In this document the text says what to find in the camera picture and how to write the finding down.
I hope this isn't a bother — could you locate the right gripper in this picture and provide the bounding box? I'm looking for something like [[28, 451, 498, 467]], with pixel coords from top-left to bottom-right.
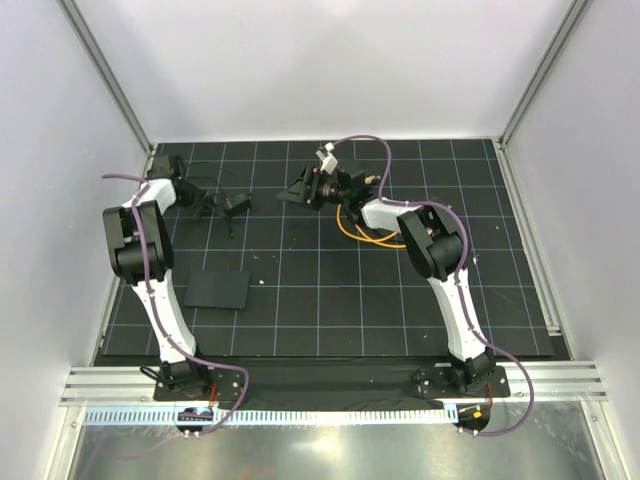
[[277, 164, 350, 211]]

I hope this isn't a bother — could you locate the black power adapter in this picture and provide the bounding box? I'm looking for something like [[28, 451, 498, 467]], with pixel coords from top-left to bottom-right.
[[222, 192, 252, 218]]

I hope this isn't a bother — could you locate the thin black power cord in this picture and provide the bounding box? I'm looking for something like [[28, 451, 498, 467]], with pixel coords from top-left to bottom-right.
[[179, 159, 251, 240]]

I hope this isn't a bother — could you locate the black network switch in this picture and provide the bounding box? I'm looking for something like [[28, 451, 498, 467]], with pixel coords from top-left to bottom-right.
[[184, 270, 250, 310]]

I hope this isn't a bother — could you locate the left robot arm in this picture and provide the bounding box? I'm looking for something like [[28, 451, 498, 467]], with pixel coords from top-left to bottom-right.
[[102, 154, 212, 400]]

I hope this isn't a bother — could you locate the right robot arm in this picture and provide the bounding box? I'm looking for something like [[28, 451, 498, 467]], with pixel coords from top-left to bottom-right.
[[277, 166, 496, 396]]

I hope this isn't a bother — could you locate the black grid mat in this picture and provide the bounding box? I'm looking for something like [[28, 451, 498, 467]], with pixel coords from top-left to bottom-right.
[[157, 139, 560, 358]]

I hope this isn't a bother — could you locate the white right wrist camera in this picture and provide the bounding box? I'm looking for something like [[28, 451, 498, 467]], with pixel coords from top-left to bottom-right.
[[316, 142, 338, 175]]

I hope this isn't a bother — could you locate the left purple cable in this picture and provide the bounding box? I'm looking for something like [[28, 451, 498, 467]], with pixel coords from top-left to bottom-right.
[[102, 172, 251, 436]]

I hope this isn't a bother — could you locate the purple cable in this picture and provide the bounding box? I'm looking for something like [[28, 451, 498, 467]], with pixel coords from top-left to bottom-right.
[[332, 134, 535, 439], [102, 172, 251, 436]]

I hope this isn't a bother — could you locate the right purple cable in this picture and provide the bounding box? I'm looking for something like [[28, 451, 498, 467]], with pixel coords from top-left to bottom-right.
[[332, 134, 535, 439]]

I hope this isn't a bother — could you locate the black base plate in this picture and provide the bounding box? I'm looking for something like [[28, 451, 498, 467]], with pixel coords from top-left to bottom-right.
[[140, 357, 510, 412]]

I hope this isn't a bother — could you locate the aluminium frame rail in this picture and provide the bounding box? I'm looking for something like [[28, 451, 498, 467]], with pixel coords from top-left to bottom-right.
[[60, 361, 607, 407]]

